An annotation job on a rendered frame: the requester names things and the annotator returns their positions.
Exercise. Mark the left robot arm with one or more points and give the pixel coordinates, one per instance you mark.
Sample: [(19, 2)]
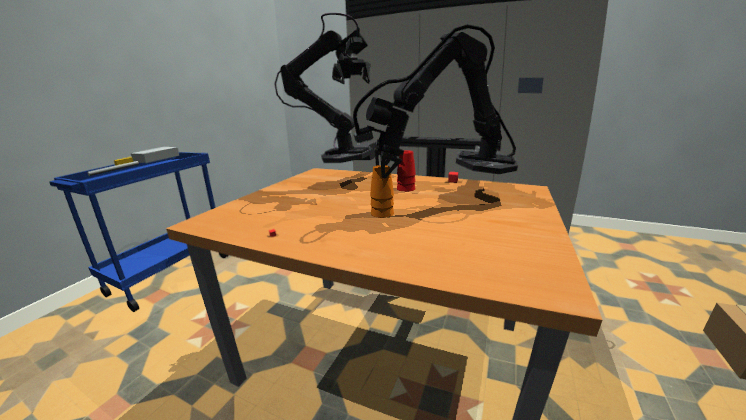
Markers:
[(410, 93)]

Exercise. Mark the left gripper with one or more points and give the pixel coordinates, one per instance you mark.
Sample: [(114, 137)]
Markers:
[(392, 139)]

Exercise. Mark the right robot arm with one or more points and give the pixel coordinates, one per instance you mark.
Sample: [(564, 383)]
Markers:
[(342, 121)]

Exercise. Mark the orange cup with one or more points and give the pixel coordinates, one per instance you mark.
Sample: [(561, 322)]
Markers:
[(382, 203), (381, 188), (382, 212)]

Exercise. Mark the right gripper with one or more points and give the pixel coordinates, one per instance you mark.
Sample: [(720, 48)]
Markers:
[(347, 65)]

